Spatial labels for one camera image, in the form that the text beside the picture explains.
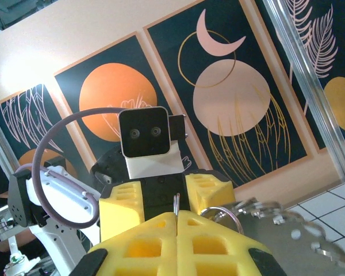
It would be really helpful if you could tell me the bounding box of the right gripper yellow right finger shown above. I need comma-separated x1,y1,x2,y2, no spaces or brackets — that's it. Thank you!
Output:
176,209,289,276

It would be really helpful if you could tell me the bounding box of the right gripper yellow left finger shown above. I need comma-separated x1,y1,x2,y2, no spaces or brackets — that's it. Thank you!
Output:
71,212,178,276

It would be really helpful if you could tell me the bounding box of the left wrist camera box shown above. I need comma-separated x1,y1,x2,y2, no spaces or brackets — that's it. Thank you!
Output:
118,106,188,177

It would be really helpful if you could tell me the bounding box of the aluminium frame post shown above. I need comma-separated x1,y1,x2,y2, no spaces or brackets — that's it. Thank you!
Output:
261,0,345,182

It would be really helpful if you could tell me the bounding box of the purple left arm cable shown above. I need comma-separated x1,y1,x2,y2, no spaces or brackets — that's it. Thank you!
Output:
14,106,121,231

